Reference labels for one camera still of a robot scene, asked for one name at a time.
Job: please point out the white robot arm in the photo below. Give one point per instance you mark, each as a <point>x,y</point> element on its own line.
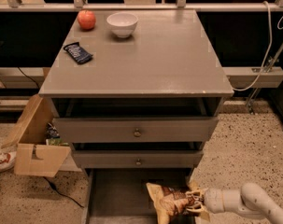
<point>250,201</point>

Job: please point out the grey top drawer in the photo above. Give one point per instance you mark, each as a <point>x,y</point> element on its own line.
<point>109,130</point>

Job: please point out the brass drawer knob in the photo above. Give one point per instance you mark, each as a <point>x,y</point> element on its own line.
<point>138,162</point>
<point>137,133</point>

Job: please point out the brown chip bag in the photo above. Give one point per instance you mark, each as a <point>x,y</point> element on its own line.
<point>171,202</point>

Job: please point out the red apple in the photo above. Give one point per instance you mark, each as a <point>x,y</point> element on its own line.
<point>86,19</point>

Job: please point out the dark blue snack bag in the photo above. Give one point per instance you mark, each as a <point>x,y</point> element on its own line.
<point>78,53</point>

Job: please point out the grey middle drawer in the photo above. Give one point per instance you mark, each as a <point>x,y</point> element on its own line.
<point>126,158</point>

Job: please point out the brass middle drawer knob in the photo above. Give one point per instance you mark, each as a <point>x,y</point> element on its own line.
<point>138,162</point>

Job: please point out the brass top drawer knob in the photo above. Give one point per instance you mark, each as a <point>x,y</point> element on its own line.
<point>137,133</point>

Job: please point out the grey open bottom drawer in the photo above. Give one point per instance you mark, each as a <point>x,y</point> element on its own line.
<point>120,196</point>

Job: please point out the grey wooden drawer cabinet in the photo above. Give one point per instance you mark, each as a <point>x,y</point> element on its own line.
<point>166,69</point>

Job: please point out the open cardboard box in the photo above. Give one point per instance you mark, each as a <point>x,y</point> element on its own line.
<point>28,135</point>

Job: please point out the metal railing bar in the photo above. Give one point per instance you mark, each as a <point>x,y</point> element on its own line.
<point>204,7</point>

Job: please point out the grey low shelf beam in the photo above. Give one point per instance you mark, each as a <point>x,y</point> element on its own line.
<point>253,77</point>

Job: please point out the white ceramic bowl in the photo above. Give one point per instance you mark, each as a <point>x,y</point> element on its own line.
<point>122,24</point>

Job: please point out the red white sneaker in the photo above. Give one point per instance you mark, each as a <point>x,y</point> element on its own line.
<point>7,161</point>

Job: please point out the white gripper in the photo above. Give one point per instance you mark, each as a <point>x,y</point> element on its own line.
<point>213,200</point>

